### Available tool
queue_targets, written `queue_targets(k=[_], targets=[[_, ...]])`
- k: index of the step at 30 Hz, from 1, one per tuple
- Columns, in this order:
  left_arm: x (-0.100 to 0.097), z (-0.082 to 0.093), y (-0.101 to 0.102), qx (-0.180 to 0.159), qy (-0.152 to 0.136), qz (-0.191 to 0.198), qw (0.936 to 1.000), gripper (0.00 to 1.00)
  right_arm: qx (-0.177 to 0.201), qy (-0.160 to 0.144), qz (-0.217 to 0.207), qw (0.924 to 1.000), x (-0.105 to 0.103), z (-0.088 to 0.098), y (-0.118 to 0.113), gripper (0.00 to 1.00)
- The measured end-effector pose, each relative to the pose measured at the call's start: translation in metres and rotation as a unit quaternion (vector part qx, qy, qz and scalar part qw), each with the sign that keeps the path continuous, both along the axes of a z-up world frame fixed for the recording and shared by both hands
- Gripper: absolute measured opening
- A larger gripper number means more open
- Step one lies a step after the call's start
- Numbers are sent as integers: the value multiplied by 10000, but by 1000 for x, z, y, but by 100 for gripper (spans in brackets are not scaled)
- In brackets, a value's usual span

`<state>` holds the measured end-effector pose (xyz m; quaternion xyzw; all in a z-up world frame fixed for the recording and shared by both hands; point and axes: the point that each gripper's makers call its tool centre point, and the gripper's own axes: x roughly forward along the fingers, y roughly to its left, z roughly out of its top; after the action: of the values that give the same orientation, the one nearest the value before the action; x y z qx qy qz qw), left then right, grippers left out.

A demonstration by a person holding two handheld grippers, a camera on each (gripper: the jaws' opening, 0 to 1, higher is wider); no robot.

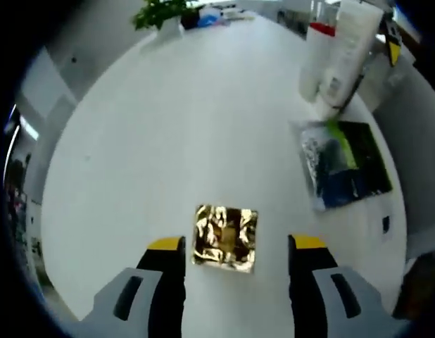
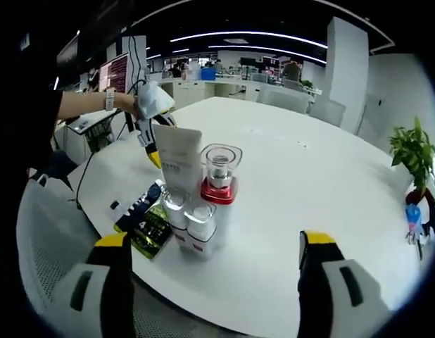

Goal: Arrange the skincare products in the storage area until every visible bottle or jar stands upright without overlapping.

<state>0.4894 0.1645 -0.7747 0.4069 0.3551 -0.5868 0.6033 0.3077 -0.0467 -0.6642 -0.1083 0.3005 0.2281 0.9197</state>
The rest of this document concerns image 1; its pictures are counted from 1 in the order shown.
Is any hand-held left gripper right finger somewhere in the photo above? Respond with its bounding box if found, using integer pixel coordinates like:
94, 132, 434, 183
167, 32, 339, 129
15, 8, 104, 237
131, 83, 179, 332
287, 234, 395, 338

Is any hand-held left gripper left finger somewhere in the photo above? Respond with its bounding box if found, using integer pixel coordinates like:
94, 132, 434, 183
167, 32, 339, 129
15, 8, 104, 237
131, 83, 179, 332
77, 235, 187, 338

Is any white skincare tube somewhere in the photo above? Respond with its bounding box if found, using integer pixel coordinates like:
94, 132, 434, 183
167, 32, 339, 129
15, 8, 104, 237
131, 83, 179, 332
321, 0, 385, 111

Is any gold foil skincare sachet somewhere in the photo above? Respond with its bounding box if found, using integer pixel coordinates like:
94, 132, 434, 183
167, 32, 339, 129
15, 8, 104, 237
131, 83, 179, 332
191, 203, 260, 275

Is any large red-collared skincare bottle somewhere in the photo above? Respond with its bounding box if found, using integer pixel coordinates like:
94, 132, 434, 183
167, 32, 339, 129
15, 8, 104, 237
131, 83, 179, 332
299, 20, 339, 102

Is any green black skincare sachet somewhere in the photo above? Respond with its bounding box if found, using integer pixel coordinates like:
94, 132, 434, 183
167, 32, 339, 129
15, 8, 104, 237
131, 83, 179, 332
325, 120, 395, 199

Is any silver blue skincare sachet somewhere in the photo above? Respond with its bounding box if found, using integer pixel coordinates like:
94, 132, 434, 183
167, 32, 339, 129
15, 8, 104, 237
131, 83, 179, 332
297, 123, 363, 212

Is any blue plastic toy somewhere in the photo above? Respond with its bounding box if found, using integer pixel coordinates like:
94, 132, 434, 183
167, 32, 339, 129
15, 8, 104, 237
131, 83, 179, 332
198, 7, 220, 26

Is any dark red pot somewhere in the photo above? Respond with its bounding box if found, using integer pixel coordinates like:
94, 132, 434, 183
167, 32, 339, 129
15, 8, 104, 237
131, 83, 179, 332
180, 9, 201, 30

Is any green potted plant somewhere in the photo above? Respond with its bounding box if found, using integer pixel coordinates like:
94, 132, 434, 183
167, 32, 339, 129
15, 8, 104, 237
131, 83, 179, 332
132, 0, 191, 39

